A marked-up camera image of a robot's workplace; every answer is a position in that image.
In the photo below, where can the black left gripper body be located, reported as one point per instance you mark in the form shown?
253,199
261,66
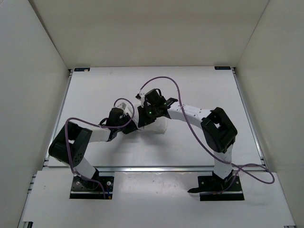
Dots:
127,129

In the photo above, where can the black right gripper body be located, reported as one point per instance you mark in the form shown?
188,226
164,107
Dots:
149,113

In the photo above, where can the white fabric skirt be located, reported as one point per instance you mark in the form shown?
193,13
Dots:
159,126

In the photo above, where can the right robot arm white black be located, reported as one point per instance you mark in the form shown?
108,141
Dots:
219,132

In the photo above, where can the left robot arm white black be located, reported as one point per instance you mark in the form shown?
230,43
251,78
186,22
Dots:
70,144

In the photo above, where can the black left corner label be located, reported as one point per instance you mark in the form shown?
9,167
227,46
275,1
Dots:
81,69

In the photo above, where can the black corner label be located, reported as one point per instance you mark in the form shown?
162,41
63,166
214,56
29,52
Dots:
81,69
222,68

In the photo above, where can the black right corner label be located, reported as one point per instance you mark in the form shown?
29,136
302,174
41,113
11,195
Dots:
222,68

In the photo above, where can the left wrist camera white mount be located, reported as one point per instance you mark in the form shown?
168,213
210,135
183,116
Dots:
122,106

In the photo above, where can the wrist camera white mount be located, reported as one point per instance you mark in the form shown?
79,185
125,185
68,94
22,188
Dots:
122,106
142,98

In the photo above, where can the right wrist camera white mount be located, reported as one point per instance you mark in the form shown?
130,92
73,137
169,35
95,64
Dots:
142,98

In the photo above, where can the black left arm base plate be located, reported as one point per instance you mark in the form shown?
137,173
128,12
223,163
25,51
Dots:
82,189

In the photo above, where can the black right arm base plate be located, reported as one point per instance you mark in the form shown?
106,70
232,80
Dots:
211,188

